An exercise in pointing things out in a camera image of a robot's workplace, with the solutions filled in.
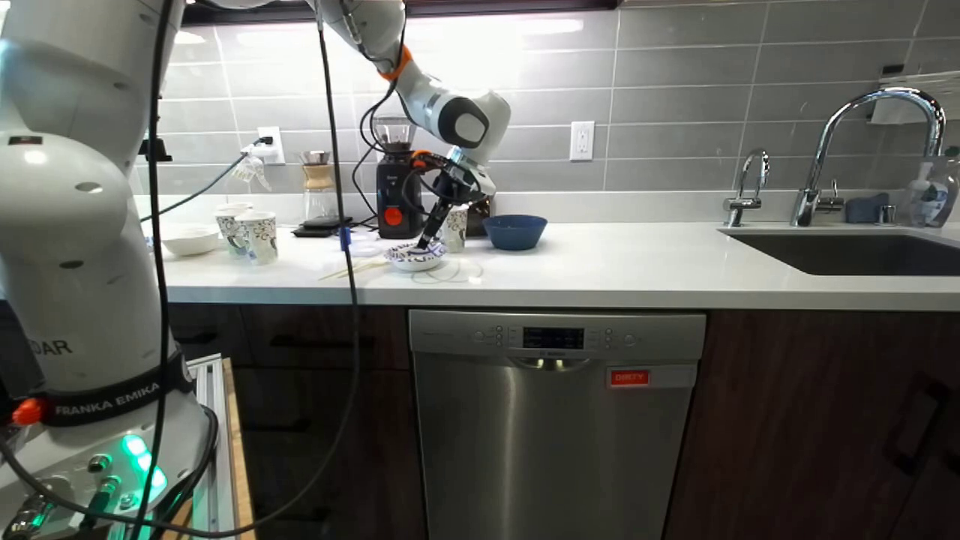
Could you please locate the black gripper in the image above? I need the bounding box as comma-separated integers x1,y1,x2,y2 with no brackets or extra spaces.
427,154,496,210

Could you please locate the robot base white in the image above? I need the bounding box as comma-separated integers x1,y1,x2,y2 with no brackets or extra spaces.
0,0,216,540

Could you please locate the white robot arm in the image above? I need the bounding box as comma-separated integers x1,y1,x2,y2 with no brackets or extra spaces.
305,0,511,194

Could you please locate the black coffee grinder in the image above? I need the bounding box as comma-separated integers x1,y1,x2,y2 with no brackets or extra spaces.
373,116,421,240

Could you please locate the blue bowl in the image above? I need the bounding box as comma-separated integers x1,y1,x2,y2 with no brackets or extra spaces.
486,212,545,251

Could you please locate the glass pour-over carafe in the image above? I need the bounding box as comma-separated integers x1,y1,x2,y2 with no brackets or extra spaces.
303,151,335,226

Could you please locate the black coffee scale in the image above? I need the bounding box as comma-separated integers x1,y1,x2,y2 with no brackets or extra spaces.
290,216,354,236

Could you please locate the stainless steel dishwasher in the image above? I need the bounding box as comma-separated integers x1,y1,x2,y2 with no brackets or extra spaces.
407,309,706,540

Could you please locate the white small bowl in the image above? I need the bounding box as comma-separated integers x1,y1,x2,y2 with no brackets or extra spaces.
161,227,218,258

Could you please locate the small chrome faucet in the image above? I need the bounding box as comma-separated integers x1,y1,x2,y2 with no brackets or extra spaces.
724,148,771,227

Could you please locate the chrome kitchen faucet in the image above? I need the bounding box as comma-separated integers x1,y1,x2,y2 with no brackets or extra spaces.
790,87,956,227

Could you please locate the kitchen sink basin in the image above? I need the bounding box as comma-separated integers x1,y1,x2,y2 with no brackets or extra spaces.
732,231,960,276

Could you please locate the white wall switch plate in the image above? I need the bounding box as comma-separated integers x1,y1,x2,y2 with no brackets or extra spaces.
570,120,593,162

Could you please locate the white wall outlet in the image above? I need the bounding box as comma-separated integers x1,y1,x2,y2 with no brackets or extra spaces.
257,126,285,165

